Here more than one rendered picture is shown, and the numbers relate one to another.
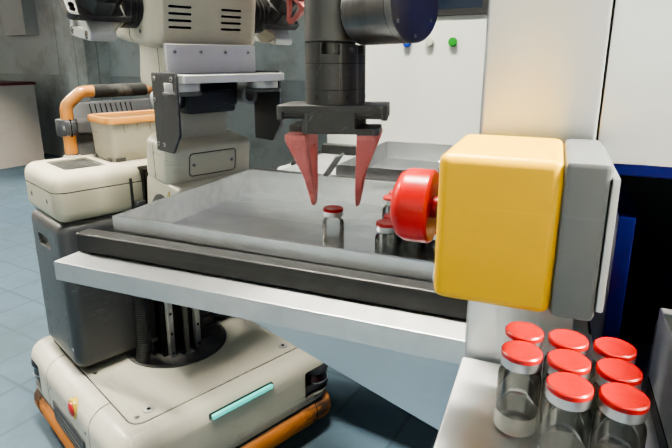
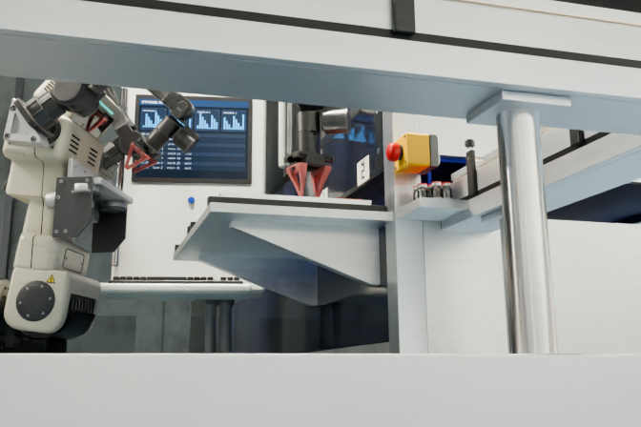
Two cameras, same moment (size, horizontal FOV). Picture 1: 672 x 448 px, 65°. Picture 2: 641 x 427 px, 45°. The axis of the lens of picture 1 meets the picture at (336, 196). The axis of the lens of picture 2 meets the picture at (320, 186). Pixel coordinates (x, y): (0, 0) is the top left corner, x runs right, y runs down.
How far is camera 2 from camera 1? 1.49 m
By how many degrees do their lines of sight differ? 48
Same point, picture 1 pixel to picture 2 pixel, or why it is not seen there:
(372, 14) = (339, 120)
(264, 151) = not seen: outside the picture
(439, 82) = not seen: hidden behind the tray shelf
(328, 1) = (313, 116)
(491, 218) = (418, 145)
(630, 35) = (423, 124)
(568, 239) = (432, 149)
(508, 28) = (397, 119)
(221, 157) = (77, 259)
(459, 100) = not seen: hidden behind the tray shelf
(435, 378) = (364, 258)
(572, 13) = (410, 117)
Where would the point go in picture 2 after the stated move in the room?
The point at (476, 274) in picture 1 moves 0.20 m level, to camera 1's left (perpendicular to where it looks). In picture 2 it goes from (416, 157) to (343, 140)
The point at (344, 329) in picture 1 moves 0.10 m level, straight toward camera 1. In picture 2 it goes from (352, 213) to (383, 206)
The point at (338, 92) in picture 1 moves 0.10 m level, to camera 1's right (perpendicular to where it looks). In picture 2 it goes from (317, 149) to (349, 156)
